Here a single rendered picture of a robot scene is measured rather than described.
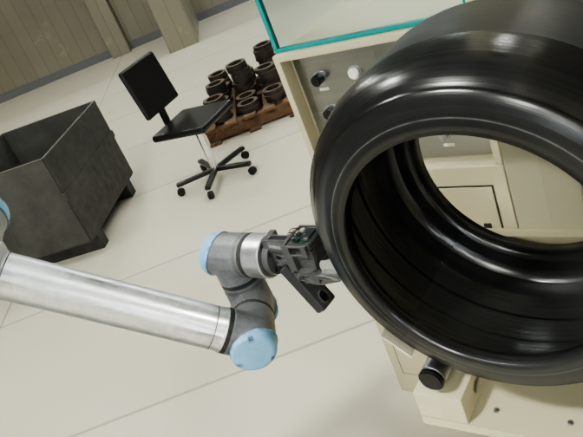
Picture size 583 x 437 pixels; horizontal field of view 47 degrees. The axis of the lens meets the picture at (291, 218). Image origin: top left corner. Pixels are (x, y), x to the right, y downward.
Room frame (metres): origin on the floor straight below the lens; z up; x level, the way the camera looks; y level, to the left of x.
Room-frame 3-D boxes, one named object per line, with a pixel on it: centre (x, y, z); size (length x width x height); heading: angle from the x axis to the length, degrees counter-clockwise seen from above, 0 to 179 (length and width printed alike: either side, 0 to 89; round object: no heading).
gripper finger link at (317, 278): (1.04, -0.01, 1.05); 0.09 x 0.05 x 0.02; 47
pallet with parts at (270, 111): (5.55, -0.08, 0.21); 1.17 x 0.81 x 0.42; 175
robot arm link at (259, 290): (1.20, 0.15, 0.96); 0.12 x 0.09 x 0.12; 174
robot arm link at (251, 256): (1.15, 0.08, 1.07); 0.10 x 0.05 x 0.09; 137
